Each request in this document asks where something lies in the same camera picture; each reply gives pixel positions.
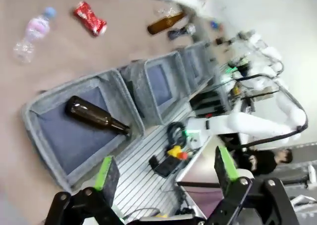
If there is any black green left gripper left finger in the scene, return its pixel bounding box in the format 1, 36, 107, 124
43, 156, 124, 225

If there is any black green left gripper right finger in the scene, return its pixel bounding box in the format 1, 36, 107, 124
205, 145, 302, 225

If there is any brown glass beer bottle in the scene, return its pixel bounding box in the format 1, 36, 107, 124
64, 95, 131, 136
147, 11, 186, 36

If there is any red crushed drink can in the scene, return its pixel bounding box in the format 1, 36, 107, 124
73, 0, 108, 37

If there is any clear pink-label water bottle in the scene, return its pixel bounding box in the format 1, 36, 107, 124
13, 6, 57, 65

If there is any grey fabric basket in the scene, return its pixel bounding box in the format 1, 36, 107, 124
182, 40, 216, 95
118, 51, 192, 126
21, 69, 147, 193

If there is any white-framed flat monitor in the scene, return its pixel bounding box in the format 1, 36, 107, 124
175, 135, 240, 187

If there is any person in black clothes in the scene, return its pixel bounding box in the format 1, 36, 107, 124
246, 147, 293, 177

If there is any white green-lit control box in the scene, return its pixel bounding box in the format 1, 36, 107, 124
184, 129, 203, 149

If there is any small black box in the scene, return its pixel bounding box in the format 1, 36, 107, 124
148, 155, 159, 170

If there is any yellow red emergency stop button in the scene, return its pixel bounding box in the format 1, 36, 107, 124
166, 145, 189, 161

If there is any black smartphone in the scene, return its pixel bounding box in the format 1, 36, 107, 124
154, 156, 182, 178

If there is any ribbed aluminium base plate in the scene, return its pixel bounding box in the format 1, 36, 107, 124
110, 103, 208, 222

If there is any coiled black cable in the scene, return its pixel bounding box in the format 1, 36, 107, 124
166, 121, 188, 149

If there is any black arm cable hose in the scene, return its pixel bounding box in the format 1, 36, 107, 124
234, 72, 310, 150

